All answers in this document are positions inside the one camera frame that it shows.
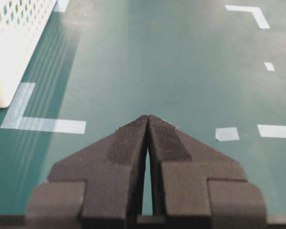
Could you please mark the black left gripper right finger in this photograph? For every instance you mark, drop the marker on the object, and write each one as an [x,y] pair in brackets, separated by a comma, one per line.
[193,184]

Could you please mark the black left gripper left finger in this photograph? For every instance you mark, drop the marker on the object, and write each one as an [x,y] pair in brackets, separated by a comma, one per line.
[98,187]

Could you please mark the small tape square marker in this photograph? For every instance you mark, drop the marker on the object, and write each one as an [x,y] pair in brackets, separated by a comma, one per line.
[226,134]

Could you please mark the white tape strip marker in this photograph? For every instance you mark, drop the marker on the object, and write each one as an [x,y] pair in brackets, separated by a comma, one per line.
[272,131]

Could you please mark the white L-shaped tape marker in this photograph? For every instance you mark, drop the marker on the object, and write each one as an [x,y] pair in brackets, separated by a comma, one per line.
[14,118]

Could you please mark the tiny tape marker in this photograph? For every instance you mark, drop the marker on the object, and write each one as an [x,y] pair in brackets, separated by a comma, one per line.
[269,66]

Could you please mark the white corner tape marker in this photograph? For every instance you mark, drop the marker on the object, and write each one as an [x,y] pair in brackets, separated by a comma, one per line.
[255,11]

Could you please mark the white plastic basket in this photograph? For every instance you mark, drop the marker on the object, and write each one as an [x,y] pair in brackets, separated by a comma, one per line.
[21,25]

